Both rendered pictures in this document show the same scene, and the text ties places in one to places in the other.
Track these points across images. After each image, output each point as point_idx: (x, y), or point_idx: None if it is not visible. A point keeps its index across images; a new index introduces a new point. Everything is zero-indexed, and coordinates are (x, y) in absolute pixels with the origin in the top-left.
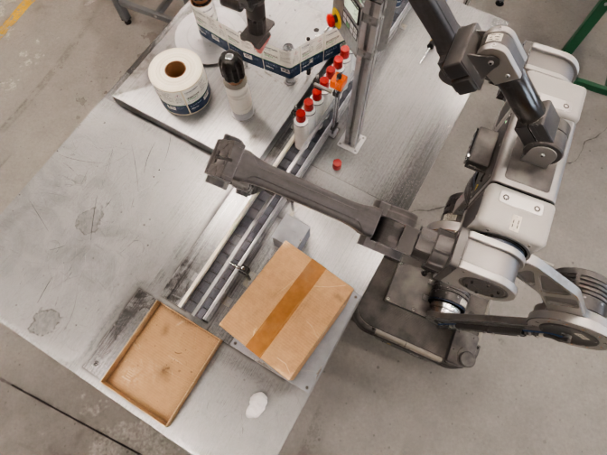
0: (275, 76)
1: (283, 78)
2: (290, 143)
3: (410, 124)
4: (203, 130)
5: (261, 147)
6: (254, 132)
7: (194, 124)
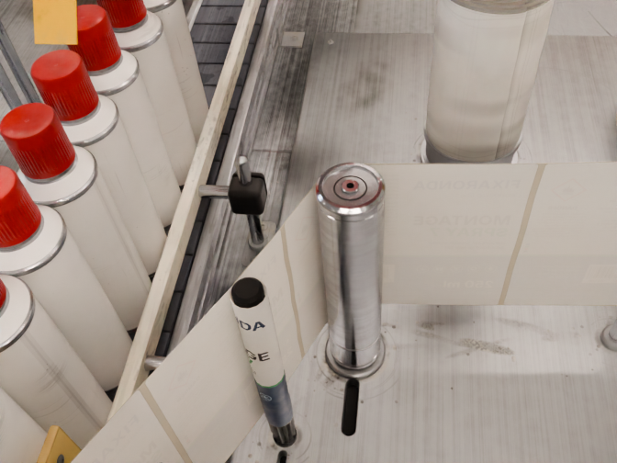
0: (444, 348)
1: (397, 350)
2: (218, 88)
3: None
4: (544, 62)
5: (322, 84)
6: (375, 112)
7: (591, 66)
